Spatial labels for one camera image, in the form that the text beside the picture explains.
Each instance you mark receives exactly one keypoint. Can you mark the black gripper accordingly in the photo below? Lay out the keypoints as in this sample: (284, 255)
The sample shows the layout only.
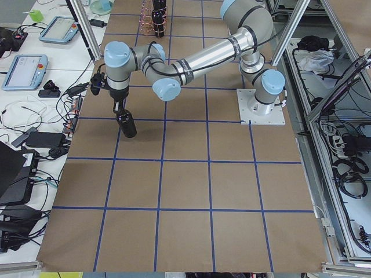
(118, 94)

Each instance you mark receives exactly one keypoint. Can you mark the dark wine bottle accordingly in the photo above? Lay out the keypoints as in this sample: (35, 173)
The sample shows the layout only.
(126, 123)

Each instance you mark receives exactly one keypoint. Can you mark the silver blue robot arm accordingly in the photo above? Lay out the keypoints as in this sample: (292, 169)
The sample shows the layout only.
(250, 25)

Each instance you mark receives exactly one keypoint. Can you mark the dark bottle in basket front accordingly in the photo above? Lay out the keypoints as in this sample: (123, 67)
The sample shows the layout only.
(158, 21)

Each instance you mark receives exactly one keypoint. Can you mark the dark bottle in basket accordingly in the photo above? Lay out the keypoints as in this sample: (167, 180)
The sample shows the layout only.
(159, 5)
(158, 21)

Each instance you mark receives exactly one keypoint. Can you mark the dark bottle in basket rear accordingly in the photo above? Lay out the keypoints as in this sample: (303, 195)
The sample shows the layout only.
(159, 5)

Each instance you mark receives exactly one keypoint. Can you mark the black small device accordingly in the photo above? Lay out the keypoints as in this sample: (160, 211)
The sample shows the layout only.
(50, 90)

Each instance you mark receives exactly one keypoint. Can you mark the black power adapter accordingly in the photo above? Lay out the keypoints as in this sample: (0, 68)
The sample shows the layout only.
(97, 23)

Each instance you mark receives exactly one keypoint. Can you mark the black power brick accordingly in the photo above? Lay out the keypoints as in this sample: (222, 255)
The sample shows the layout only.
(44, 139)

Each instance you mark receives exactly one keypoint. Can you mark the blue teach pendant far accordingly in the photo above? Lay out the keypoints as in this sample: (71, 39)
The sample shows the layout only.
(60, 30)

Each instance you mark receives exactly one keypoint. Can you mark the blue teach pendant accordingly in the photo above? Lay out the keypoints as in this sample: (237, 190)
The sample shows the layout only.
(60, 30)
(26, 72)

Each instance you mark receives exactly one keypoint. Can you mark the green glass plate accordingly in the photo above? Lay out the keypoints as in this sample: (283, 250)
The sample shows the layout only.
(95, 7)

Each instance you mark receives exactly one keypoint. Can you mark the blue teach pendant near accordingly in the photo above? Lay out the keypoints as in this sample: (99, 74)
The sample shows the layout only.
(26, 72)

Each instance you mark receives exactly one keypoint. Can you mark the blue foam block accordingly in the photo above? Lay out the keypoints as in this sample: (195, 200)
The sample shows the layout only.
(106, 5)

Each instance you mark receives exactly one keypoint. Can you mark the brown paper table mat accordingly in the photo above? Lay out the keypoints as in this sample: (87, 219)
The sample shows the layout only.
(195, 190)

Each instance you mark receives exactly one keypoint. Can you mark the green cup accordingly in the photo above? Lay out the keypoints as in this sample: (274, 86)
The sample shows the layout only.
(36, 15)

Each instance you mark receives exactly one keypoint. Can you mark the black laptop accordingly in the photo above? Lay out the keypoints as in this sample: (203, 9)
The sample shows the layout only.
(17, 170)

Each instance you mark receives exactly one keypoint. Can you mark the crumpled white cloth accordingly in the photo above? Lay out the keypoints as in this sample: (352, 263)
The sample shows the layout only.
(317, 62)

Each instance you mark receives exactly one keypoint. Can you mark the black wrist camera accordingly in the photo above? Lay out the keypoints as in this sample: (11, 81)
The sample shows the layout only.
(97, 82)

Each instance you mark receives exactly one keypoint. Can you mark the copper wire wine basket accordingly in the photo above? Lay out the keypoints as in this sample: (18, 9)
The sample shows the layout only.
(146, 25)

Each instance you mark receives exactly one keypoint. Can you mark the aluminium frame post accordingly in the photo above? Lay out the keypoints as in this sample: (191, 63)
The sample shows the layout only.
(81, 18)

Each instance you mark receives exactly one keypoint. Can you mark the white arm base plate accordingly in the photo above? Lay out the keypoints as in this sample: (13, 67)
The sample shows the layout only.
(253, 112)

